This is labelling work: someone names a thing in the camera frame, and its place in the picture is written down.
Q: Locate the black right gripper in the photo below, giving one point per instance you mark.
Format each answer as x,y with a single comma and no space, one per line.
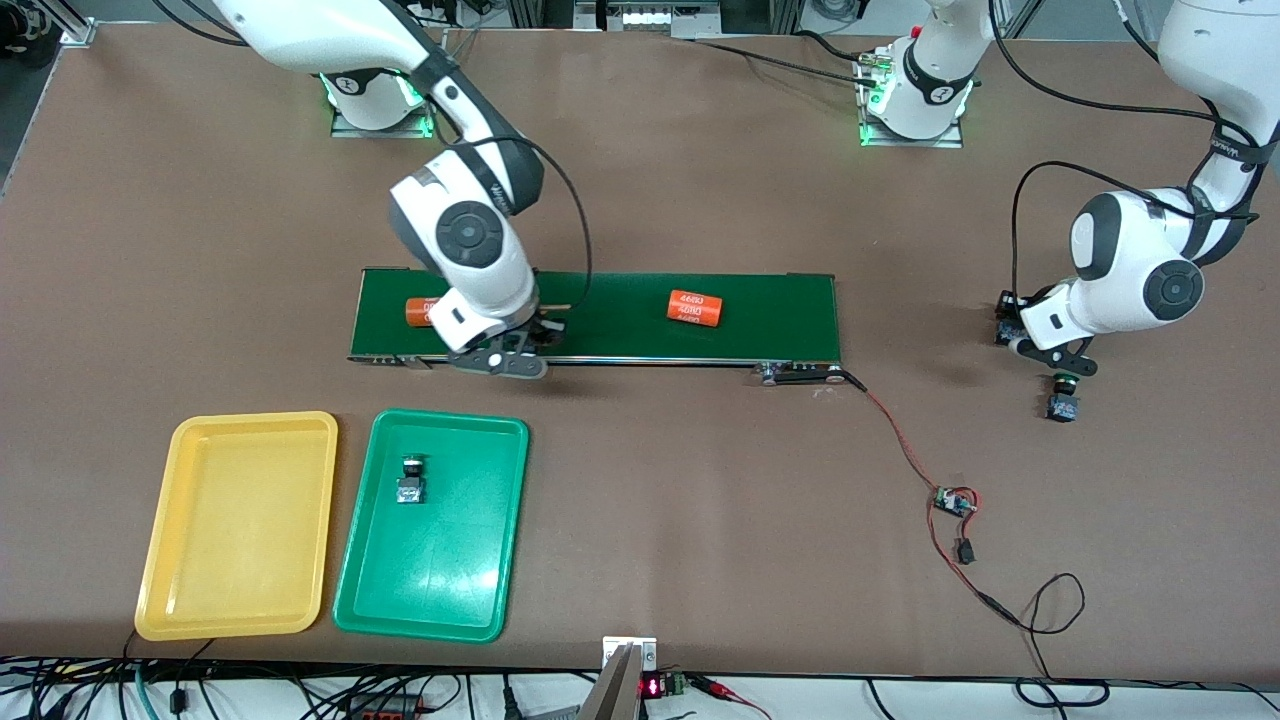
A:
541,326

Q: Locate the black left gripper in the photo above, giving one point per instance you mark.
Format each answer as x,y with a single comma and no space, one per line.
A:
1012,312

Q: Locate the yellow push button switch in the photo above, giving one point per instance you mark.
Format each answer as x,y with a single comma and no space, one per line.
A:
1008,334

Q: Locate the green push button switch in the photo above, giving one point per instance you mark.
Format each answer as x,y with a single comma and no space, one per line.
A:
1063,406
410,488

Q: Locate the orange cylinder with white print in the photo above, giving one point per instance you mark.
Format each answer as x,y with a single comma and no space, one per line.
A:
422,312
695,309

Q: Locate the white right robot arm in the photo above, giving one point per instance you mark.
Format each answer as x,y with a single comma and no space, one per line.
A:
470,235

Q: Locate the small green circuit board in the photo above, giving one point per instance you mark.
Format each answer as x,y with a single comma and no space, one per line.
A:
955,502

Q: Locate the green conveyor belt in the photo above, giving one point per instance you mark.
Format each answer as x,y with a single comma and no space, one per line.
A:
780,315

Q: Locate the green plastic tray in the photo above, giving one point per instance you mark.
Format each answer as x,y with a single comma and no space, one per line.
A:
460,560

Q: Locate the small black inline connector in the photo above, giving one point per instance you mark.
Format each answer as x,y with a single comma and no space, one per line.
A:
965,551

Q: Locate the grey metal stand pole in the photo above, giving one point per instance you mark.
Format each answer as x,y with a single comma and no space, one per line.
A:
612,690

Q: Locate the red digit display module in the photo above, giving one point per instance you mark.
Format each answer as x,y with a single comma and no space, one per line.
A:
655,686

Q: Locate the yellow plastic tray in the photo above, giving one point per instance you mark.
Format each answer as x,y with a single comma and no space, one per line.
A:
240,520

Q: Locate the red alligator clip lead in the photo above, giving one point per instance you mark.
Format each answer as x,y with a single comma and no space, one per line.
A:
725,690

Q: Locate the black red power strip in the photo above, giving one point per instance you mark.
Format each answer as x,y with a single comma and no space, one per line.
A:
390,708

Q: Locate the patterned shoe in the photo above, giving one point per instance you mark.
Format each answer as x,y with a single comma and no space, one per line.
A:
25,40

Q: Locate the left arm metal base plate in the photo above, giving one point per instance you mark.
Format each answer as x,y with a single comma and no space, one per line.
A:
945,140

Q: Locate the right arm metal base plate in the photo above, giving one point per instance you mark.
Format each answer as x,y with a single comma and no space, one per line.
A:
390,122

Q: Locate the silver metal clamp bracket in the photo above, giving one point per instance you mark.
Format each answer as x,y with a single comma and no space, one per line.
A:
630,646

